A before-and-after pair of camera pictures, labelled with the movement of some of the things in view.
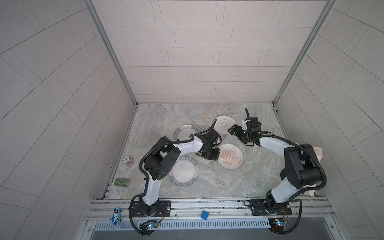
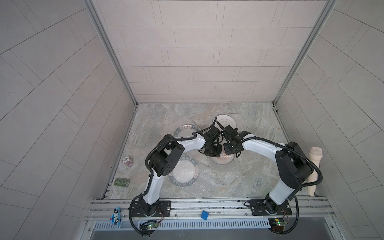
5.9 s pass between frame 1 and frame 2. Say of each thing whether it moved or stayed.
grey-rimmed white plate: stayed
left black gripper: stayed
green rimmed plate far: stayed
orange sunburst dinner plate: moved
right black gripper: moved
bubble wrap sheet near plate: stayed
